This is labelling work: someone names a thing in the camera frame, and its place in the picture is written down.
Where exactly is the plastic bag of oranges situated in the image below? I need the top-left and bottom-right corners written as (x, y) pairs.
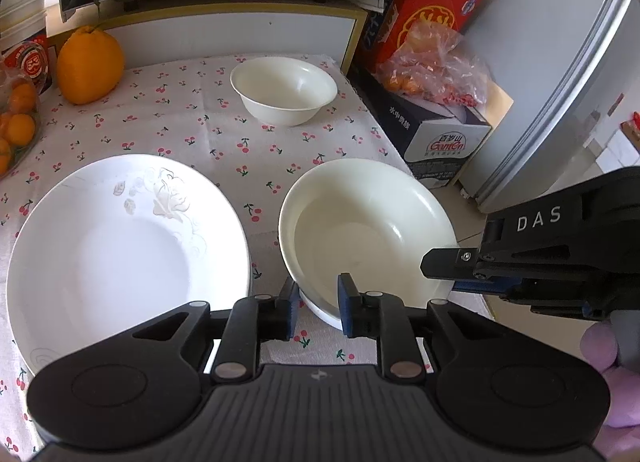
top-left (375, 22), bottom-right (493, 108)

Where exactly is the silver refrigerator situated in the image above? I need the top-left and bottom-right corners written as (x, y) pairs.
top-left (460, 0), bottom-right (640, 215)

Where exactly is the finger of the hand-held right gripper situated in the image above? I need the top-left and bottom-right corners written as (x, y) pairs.
top-left (452, 278), bottom-right (523, 299)
top-left (422, 247), bottom-right (483, 282)

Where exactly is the white matte bowl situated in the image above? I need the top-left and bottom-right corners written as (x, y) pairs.
top-left (299, 287), bottom-right (346, 329)

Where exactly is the person's right hand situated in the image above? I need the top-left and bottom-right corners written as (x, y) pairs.
top-left (582, 322), bottom-right (640, 462)

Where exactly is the bag of small oranges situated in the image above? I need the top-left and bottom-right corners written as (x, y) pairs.
top-left (0, 69), bottom-right (43, 180)

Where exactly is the stack of white bowls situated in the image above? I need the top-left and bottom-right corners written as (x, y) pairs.
top-left (0, 0), bottom-right (48, 50)

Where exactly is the large orange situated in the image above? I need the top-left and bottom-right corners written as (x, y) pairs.
top-left (56, 26), bottom-right (125, 105)

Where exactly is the white embossed plate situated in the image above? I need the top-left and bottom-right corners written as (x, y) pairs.
top-left (6, 154), bottom-right (249, 378)

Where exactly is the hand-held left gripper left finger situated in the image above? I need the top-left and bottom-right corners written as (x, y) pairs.
top-left (132, 277), bottom-right (302, 385)

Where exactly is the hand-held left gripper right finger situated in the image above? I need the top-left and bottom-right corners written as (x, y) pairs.
top-left (337, 273), bottom-right (496, 380)

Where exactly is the black Ganten water box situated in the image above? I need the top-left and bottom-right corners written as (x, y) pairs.
top-left (350, 62), bottom-right (493, 190)

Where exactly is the white glossy bowl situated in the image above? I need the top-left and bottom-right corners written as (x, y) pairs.
top-left (230, 56), bottom-right (338, 127)
top-left (277, 158), bottom-right (460, 315)

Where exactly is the cherry print tablecloth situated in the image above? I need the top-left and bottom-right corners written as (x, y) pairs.
top-left (0, 52), bottom-right (496, 462)

